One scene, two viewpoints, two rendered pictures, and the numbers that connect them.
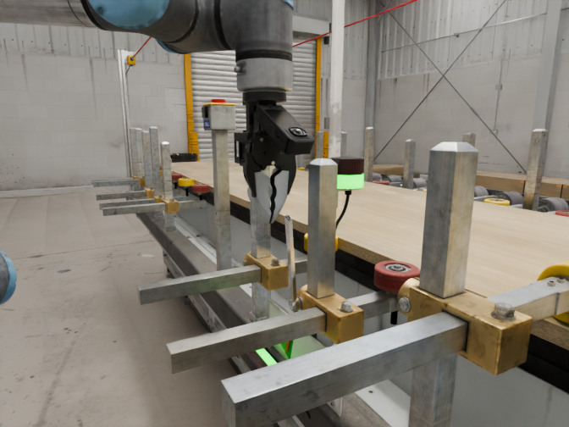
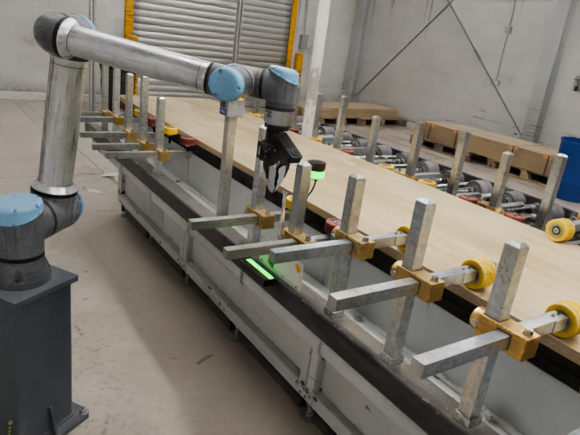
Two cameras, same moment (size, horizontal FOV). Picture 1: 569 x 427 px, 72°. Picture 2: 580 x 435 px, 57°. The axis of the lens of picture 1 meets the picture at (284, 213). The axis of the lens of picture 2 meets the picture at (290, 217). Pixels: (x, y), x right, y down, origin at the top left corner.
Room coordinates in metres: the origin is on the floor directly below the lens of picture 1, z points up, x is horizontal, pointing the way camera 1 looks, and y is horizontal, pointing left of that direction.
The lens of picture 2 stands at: (-0.96, 0.17, 1.48)
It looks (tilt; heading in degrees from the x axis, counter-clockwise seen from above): 19 degrees down; 353
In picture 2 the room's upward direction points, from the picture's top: 8 degrees clockwise
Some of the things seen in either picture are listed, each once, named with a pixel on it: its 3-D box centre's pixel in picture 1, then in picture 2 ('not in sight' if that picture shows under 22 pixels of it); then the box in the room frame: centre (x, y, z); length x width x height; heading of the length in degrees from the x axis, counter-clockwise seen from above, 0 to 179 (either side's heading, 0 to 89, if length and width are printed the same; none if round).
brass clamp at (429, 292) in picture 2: not in sight; (416, 280); (0.18, -0.31, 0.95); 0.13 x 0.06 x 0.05; 28
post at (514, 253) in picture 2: not in sight; (488, 343); (-0.02, -0.42, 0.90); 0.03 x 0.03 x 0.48; 28
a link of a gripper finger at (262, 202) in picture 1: (256, 196); (267, 177); (0.65, 0.05, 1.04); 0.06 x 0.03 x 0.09; 28
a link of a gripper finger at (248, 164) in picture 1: (257, 169); (270, 164); (0.63, 0.04, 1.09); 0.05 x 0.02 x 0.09; 118
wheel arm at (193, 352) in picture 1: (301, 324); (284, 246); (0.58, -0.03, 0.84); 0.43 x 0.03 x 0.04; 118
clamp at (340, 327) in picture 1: (328, 310); (299, 241); (0.62, -0.08, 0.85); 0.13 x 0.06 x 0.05; 28
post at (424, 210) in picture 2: not in sight; (406, 288); (0.20, -0.30, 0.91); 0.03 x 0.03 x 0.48; 28
